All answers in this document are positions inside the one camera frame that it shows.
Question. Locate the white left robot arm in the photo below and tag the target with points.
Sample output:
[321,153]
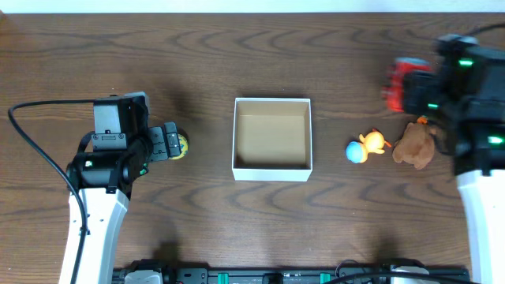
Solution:
[102,174]

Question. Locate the red toy truck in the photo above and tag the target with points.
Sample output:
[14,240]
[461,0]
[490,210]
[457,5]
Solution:
[393,90]

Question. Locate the brown plush bear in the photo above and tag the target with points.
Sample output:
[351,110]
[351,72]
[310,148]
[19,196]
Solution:
[417,145]

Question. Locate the yellow ball with blue letters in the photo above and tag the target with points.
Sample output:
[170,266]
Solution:
[178,146]

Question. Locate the white cardboard box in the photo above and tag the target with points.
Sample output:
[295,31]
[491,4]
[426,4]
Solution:
[272,139]

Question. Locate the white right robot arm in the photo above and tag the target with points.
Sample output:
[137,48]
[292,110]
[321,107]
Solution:
[465,96]

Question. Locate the orange duck toy blue cap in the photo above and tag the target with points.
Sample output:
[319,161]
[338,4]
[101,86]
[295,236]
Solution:
[357,151]

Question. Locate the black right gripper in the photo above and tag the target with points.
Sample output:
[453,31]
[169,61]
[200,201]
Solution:
[414,84]

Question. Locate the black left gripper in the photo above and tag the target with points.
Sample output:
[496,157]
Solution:
[158,143]

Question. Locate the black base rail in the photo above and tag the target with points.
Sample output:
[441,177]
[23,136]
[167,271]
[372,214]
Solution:
[348,271]

